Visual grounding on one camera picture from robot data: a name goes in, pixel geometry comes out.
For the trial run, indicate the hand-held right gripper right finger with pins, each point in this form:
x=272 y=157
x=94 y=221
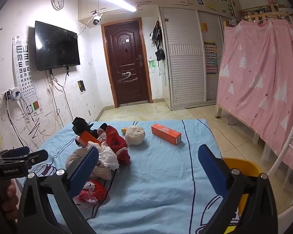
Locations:
x=212 y=173

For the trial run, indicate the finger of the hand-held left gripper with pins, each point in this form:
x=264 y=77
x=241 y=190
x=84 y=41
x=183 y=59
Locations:
x=37 y=156
x=17 y=151

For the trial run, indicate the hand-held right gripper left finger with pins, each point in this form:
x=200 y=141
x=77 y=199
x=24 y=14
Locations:
x=84 y=170

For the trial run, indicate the beige knitted scarf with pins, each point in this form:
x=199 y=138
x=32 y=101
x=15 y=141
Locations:
x=74 y=159

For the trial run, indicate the red printed plastic bag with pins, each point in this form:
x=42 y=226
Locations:
x=92 y=190

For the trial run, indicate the person's left hand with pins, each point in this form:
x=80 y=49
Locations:
x=11 y=196

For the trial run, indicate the white crumpled cloth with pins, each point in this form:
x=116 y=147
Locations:
x=107 y=157

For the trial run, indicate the long orange carton box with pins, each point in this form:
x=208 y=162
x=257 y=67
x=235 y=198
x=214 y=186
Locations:
x=88 y=137

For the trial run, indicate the red cloth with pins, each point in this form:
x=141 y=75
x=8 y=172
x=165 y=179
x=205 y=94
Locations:
x=117 y=143

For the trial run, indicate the black plastic bag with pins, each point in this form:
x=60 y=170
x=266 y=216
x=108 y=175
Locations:
x=79 y=125

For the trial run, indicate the light blue bed sheet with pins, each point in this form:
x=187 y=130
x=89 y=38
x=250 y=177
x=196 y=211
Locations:
x=156 y=175

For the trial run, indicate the small yellow bottle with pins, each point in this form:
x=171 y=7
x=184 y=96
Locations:
x=124 y=131

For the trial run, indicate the white power strip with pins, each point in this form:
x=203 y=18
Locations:
x=13 y=94

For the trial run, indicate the white crumpled plastic bag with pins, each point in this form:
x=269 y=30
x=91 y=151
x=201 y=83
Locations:
x=135 y=135

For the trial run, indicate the short orange carton box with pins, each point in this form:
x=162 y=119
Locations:
x=164 y=132

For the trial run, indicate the eye test chart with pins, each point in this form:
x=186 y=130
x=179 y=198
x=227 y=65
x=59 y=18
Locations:
x=24 y=70

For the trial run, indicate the white slatted chair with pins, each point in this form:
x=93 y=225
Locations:
x=289 y=146

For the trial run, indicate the white louvered wardrobe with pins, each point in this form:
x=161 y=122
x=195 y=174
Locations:
x=185 y=73

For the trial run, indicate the pink tree print curtain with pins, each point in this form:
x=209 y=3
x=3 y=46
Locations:
x=258 y=78

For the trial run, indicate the dark red door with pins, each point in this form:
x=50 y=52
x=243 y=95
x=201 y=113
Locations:
x=127 y=65

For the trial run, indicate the colourful grid poster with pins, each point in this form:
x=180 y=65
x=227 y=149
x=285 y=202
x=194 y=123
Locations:
x=211 y=58

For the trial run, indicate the small black hanging bag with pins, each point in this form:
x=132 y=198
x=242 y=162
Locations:
x=160 y=54

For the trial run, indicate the orange square sticker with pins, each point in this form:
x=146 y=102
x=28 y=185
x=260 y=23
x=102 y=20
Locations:
x=204 y=26

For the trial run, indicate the open wall outlet box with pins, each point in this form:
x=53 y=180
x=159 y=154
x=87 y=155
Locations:
x=81 y=85

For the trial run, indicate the black wall television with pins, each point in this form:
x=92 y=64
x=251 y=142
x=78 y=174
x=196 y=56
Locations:
x=56 y=46

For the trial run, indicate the white security camera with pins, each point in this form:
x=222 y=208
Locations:
x=97 y=19

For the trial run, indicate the round wall clock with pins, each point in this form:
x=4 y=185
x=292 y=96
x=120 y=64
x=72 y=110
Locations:
x=57 y=2

